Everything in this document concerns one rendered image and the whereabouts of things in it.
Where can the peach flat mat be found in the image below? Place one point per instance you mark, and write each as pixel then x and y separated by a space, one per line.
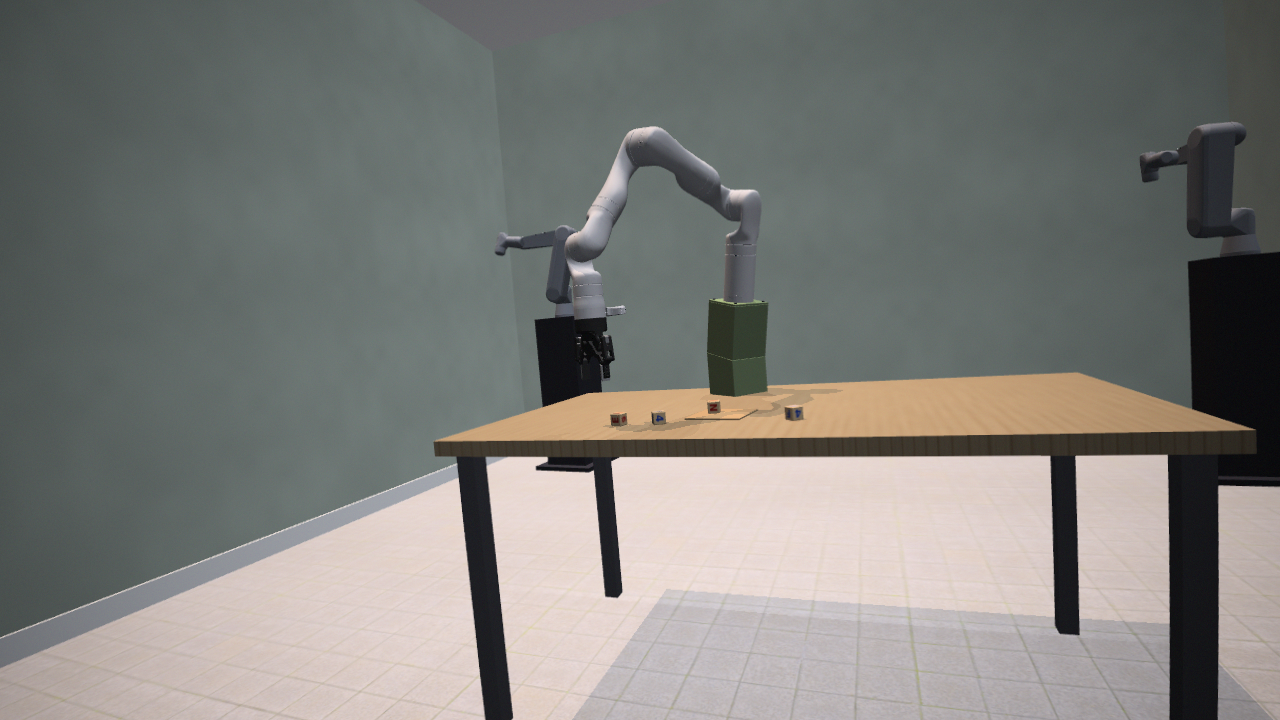
pixel 725 414

